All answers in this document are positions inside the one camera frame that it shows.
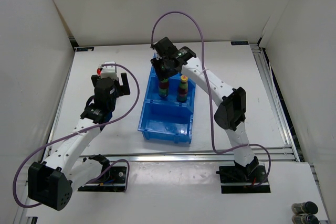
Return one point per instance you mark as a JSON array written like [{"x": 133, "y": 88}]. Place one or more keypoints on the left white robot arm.
[{"x": 52, "y": 182}]

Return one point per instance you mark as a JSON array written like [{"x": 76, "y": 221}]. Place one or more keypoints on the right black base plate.
[{"x": 234, "y": 181}]

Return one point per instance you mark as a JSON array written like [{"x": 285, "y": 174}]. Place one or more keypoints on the upper dark corner bottle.
[{"x": 307, "y": 207}]

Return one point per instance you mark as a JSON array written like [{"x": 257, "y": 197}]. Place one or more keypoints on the lower dark corner bottle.
[{"x": 305, "y": 219}]

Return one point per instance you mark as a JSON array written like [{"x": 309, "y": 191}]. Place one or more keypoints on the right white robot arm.
[{"x": 231, "y": 102}]

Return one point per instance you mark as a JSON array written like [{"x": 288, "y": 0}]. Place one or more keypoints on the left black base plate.
[{"x": 113, "y": 182}]

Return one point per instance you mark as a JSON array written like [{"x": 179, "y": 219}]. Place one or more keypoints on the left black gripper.
[{"x": 123, "y": 89}]

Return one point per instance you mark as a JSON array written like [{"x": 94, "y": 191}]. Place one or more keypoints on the blue three-compartment plastic bin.
[{"x": 166, "y": 119}]

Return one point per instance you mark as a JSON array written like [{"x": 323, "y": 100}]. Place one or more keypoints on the dark corner bottle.
[
  {"x": 305, "y": 219},
  {"x": 307, "y": 207}
]

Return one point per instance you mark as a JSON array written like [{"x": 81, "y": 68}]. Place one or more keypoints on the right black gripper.
[{"x": 156, "y": 63}]

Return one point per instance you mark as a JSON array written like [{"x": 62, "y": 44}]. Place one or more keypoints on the yellow-cap sauce bottle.
[
  {"x": 163, "y": 88},
  {"x": 182, "y": 89}
]

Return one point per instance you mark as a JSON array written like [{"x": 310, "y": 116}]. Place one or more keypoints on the aluminium frame rail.
[{"x": 238, "y": 65}]

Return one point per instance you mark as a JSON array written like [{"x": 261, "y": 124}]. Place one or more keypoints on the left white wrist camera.
[{"x": 109, "y": 71}]

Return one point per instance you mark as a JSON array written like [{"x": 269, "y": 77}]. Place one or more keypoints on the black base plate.
[
  {"x": 234, "y": 181},
  {"x": 113, "y": 182}
]

